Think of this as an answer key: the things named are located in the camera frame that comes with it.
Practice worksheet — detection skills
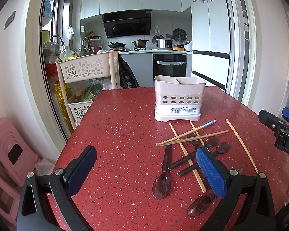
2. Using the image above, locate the orange patterned chopstick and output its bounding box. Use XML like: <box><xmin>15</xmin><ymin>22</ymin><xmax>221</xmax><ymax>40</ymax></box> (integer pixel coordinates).
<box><xmin>225</xmin><ymin>118</ymin><xmax>259</xmax><ymax>174</ymax></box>

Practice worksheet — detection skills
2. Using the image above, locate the short bamboo chopstick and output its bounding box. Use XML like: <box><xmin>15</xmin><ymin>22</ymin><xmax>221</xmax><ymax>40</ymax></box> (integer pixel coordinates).
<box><xmin>189</xmin><ymin>121</ymin><xmax>205</xmax><ymax>146</ymax></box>

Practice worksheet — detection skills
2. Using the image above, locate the dark brown spoon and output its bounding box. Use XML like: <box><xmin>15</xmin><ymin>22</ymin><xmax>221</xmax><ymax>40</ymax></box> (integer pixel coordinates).
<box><xmin>152</xmin><ymin>145</ymin><xmax>172</xmax><ymax>200</ymax></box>

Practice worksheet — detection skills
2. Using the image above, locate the blue patterned chopstick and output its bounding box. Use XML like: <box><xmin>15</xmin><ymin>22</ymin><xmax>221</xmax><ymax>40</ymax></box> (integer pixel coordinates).
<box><xmin>155</xmin><ymin>119</ymin><xmax>217</xmax><ymax>146</ymax></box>

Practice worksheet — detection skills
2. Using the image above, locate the long bamboo chopstick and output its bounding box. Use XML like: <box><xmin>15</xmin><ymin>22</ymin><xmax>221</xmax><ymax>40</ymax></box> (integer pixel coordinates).
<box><xmin>169</xmin><ymin>123</ymin><xmax>206</xmax><ymax>193</ymax></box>

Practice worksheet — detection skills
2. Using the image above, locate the plain bamboo chopstick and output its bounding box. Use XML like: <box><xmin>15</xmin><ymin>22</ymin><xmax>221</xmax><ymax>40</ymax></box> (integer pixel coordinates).
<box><xmin>163</xmin><ymin>130</ymin><xmax>229</xmax><ymax>146</ymax></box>

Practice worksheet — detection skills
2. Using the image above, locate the pink plastic stool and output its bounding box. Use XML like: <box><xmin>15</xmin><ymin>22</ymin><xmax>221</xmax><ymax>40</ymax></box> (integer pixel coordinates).
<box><xmin>0</xmin><ymin>117</ymin><xmax>40</xmax><ymax>187</ymax></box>

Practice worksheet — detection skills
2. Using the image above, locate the white utensil holder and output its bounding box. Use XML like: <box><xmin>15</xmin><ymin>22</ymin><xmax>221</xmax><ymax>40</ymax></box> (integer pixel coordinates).
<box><xmin>155</xmin><ymin>76</ymin><xmax>206</xmax><ymax>122</ymax></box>

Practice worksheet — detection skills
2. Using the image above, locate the white refrigerator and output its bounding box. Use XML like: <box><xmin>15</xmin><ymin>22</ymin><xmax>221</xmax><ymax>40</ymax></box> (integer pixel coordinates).
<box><xmin>191</xmin><ymin>0</ymin><xmax>230</xmax><ymax>90</ymax></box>

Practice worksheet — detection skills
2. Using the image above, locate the black hanging bag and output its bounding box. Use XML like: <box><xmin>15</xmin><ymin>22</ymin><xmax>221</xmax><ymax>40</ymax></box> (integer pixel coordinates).
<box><xmin>118</xmin><ymin>54</ymin><xmax>140</xmax><ymax>89</ymax></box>

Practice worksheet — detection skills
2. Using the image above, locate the black built-in oven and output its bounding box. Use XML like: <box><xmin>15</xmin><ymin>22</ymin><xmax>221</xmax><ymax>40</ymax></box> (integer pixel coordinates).
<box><xmin>153</xmin><ymin>54</ymin><xmax>187</xmax><ymax>77</ymax></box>

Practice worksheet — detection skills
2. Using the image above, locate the beige plastic storage cart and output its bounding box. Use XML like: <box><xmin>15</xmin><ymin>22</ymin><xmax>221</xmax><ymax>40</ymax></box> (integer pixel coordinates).
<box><xmin>56</xmin><ymin>51</ymin><xmax>120</xmax><ymax>129</ymax></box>

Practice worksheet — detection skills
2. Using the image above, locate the silver rice cooker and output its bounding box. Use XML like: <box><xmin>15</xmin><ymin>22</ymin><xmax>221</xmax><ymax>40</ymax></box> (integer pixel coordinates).
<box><xmin>156</xmin><ymin>39</ymin><xmax>173</xmax><ymax>50</ymax></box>

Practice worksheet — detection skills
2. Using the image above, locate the black wok pan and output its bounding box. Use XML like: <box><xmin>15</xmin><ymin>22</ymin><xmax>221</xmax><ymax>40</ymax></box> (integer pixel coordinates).
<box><xmin>108</xmin><ymin>42</ymin><xmax>126</xmax><ymax>52</ymax></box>

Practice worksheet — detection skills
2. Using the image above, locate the brown cooking pot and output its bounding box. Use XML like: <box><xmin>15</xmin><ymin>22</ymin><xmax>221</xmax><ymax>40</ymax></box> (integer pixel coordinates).
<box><xmin>132</xmin><ymin>39</ymin><xmax>148</xmax><ymax>48</ymax></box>

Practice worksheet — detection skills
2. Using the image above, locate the black range hood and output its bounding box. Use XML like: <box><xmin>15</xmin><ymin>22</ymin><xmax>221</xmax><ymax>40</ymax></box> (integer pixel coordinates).
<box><xmin>102</xmin><ymin>9</ymin><xmax>152</xmax><ymax>38</ymax></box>

